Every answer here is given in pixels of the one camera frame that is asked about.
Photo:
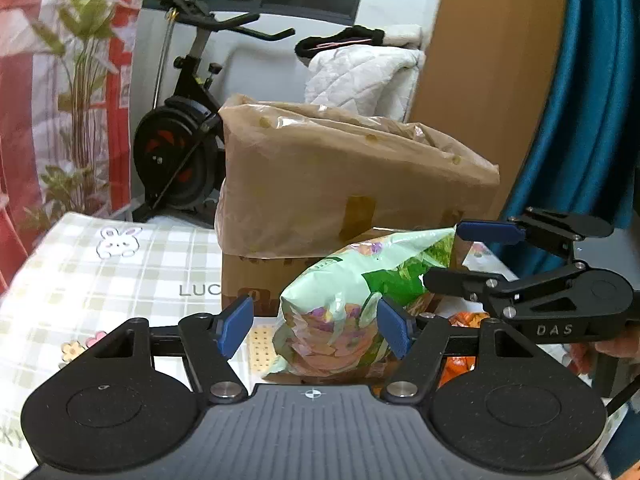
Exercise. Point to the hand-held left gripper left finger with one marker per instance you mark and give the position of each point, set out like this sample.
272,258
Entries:
232,327

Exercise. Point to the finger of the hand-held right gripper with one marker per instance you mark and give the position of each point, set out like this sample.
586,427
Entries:
487,231
452,281

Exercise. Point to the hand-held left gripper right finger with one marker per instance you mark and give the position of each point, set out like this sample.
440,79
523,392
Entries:
395,330

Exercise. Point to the orange snack packet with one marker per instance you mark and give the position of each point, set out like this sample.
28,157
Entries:
462,318

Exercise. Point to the green snack bag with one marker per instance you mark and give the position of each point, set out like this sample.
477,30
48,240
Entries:
340,305

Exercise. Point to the plastic-lined cardboard box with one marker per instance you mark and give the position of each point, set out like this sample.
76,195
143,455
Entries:
320,180

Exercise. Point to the person's right hand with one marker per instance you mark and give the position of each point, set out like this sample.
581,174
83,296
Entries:
625,347

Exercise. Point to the checked tablecloth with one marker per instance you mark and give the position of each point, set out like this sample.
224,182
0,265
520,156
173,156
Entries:
125,280

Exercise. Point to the wooden panel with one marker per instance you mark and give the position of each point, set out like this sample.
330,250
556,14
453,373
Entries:
490,85

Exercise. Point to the teal curtain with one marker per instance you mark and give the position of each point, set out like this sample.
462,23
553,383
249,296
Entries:
590,110

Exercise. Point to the black exercise bike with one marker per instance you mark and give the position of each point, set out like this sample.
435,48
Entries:
175,150

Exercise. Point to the white quilted blanket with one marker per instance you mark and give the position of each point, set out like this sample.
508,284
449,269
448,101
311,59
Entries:
360,75

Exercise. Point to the white fleece blanket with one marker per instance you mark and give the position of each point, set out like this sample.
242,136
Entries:
405,35

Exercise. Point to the black knitted garment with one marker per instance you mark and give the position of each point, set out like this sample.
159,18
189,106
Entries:
330,42

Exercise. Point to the red printed wall cloth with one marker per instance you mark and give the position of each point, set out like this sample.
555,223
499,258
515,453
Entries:
45,85

